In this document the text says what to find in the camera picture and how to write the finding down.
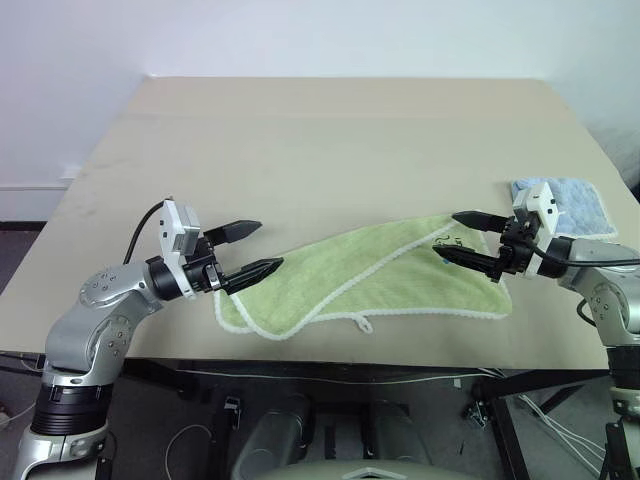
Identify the white floor cable bundle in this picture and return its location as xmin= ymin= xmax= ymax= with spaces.
xmin=517 ymin=393 xmax=609 ymax=476

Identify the folded light blue towel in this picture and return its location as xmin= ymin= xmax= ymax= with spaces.
xmin=509 ymin=175 xmax=617 ymax=239

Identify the green towel with white trim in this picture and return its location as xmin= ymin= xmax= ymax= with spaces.
xmin=213 ymin=212 xmax=514 ymax=341

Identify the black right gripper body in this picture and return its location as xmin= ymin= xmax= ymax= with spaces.
xmin=497 ymin=214 xmax=544 ymax=277

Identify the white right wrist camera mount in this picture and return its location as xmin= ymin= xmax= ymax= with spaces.
xmin=510 ymin=182 xmax=559 ymax=236

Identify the olive robot torso cover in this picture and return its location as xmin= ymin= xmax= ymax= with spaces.
xmin=269 ymin=457 xmax=481 ymax=480

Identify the thin white cable under table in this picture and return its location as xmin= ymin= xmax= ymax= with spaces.
xmin=174 ymin=368 xmax=504 ymax=387

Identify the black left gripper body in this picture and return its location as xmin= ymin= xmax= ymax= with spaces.
xmin=182 ymin=234 xmax=226 ymax=296

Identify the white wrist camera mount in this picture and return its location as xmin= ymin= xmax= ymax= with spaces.
xmin=510 ymin=182 xmax=559 ymax=236
xmin=158 ymin=198 xmax=204 ymax=301

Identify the black metal table frame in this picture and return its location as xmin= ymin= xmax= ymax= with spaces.
xmin=122 ymin=358 xmax=609 ymax=480

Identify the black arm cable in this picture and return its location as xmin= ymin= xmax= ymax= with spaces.
xmin=123 ymin=199 xmax=169 ymax=264
xmin=532 ymin=248 xmax=640 ymax=321

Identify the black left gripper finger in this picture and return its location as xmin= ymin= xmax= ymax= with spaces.
xmin=204 ymin=218 xmax=264 ymax=246
xmin=219 ymin=256 xmax=285 ymax=296

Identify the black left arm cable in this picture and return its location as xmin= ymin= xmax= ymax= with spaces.
xmin=123 ymin=199 xmax=169 ymax=264

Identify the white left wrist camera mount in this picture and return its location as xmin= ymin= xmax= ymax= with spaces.
xmin=158 ymin=198 xmax=204 ymax=301

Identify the dark rounded grey shape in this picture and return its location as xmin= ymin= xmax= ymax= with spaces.
xmin=234 ymin=394 xmax=314 ymax=480

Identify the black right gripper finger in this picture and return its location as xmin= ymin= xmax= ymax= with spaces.
xmin=451 ymin=210 xmax=509 ymax=234
xmin=432 ymin=243 xmax=504 ymax=282

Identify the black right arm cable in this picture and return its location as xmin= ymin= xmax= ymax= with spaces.
xmin=532 ymin=248 xmax=640 ymax=321

